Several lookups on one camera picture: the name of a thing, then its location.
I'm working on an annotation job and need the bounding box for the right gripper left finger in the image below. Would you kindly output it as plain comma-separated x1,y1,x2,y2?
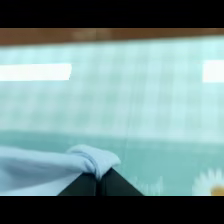
57,172,98,197

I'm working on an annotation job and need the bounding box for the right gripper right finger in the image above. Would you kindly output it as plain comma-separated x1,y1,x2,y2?
96,167,145,197

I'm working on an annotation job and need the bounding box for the light blue shirt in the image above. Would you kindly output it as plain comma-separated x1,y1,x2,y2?
0,143,122,197

